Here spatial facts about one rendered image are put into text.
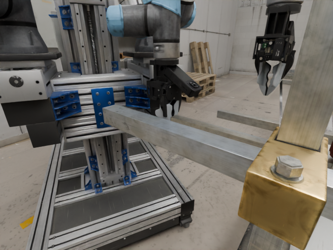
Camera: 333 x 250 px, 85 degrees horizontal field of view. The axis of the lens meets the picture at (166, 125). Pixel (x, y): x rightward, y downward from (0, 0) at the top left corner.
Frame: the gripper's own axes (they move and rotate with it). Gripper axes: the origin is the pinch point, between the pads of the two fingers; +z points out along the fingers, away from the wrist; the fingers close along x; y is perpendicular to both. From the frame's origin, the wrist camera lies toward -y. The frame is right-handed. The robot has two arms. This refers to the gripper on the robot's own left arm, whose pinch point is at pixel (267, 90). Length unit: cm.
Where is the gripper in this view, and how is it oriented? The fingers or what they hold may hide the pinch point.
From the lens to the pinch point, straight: 60.4
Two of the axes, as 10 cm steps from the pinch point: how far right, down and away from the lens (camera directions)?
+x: 7.7, 2.5, -5.9
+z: 0.0, 9.2, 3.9
